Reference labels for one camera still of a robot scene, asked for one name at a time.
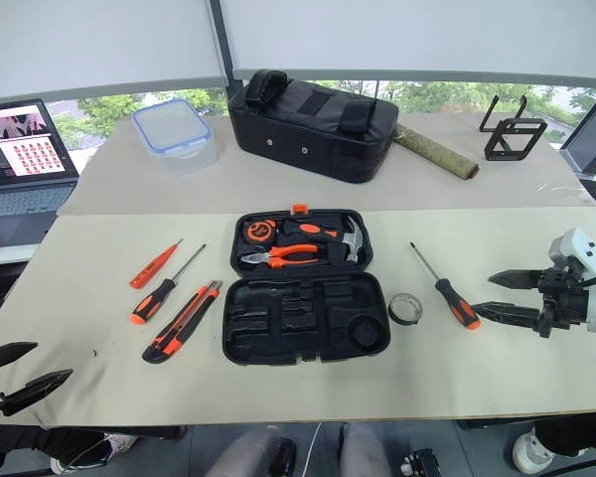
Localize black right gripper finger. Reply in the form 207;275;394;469
487;269;546;293
470;300;543;330

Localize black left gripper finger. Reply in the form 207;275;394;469
0;341;39;372
1;368;75;418

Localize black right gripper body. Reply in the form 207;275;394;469
535;265;591;340

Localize black tool case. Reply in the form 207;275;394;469
222;202;392;368

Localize black trouser leg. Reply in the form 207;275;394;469
0;423;111;474
531;409;596;459

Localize white sneaker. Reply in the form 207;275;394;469
49;431;141;476
512;428;588;475

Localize black electrical tape roll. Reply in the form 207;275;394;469
387;292;423;328

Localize rolled green bamboo mat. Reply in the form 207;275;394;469
391;123;480;182

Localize open laptop computer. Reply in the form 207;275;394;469
0;97;81;249

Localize black orange utility knife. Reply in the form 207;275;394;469
141;279;224;365

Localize orange voltage tester screwdriver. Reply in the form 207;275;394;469
128;238;186;290

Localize small black device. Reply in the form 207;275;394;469
400;447;444;477

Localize grey rounded shape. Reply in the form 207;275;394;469
204;425;284;477
338;421;394;477

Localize black fabric carry bag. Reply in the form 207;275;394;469
226;69;400;185

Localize black orange tape measure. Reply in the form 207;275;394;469
242;220;278;245

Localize white roller blind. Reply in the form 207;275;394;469
218;0;596;91
0;0;229;103

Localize clear plastic container blue lid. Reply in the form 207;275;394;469
131;97;221;179

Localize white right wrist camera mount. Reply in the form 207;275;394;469
547;227;596;333

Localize Phillips screwdriver black orange handle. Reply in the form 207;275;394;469
409;240;482;331

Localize flat screwdriver black orange handle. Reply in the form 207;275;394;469
130;241;210;326

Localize dark metal frame structure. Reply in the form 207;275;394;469
558;88;596;223

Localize black wire frame stand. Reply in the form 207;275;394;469
479;93;548;163

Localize claw hammer black orange handle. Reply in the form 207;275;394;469
281;215;369;265

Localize orange handled pliers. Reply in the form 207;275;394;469
238;242;330;271

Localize thin white cable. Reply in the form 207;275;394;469
304;421;325;477

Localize dark window frame post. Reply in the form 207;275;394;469
208;0;252;101

